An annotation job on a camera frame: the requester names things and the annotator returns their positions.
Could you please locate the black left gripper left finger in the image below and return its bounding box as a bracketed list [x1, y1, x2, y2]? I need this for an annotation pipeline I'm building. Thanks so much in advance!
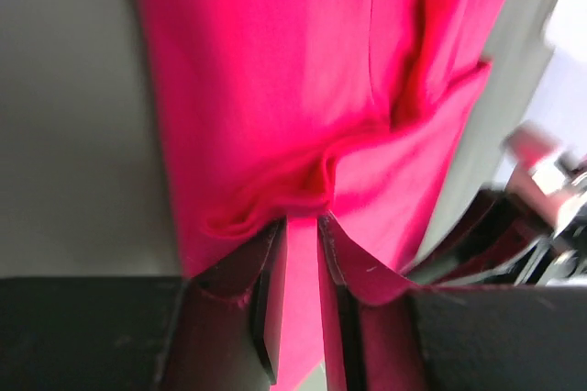
[1, 220, 287, 390]

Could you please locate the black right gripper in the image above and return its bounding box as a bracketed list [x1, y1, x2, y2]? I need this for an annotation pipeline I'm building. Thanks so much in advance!
[407, 187, 550, 285]

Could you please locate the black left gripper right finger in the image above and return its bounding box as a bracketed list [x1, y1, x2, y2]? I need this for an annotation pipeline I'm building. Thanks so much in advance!
[318, 215, 586, 390]

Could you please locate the pink red t shirt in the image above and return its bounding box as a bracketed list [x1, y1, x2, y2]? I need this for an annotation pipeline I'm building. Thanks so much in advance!
[138, 0, 505, 390]

